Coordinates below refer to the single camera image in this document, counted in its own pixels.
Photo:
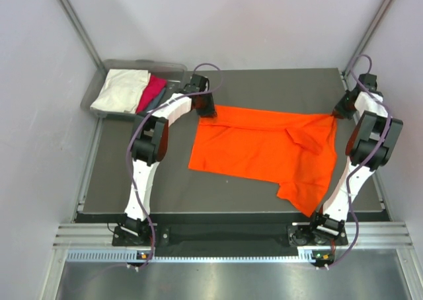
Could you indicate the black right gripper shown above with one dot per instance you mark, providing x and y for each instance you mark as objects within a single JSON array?
[{"x": 339, "y": 108}]

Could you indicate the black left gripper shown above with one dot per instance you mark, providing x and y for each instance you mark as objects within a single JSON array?
[{"x": 209, "y": 112}]

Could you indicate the orange t shirt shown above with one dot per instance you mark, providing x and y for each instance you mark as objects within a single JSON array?
[{"x": 295, "y": 151}]

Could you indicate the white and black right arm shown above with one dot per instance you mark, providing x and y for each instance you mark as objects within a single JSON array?
[{"x": 370, "y": 146}]

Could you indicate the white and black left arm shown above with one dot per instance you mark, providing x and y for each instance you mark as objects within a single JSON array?
[{"x": 148, "y": 147}]

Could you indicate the clear plastic bin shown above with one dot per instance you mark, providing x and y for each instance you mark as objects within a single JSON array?
[{"x": 173, "y": 73}]

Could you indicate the blue grey folded t shirt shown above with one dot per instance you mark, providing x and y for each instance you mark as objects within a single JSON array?
[{"x": 156, "y": 101}]

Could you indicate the crimson folded t shirt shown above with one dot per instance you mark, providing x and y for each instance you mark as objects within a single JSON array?
[{"x": 152, "y": 90}]

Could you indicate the white folded t shirt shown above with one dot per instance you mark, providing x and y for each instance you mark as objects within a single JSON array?
[{"x": 121, "y": 91}]

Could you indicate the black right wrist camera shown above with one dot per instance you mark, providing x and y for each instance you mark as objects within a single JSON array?
[{"x": 369, "y": 81}]

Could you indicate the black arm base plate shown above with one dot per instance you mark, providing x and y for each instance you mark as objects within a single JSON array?
[{"x": 275, "y": 229}]

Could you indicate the aluminium frame rail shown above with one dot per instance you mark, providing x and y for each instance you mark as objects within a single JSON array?
[{"x": 365, "y": 235}]

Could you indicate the grey slotted cable duct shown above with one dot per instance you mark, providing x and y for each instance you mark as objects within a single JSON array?
[{"x": 138, "y": 257}]

